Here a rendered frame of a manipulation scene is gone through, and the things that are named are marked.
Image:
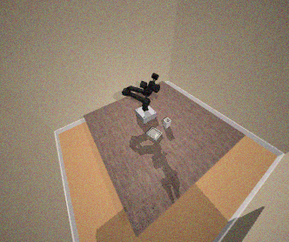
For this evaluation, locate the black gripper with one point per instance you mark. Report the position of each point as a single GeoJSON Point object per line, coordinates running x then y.
{"type": "Point", "coordinates": [151, 84]}

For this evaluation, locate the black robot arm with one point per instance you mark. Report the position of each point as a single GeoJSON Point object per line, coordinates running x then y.
{"type": "Point", "coordinates": [145, 101]}

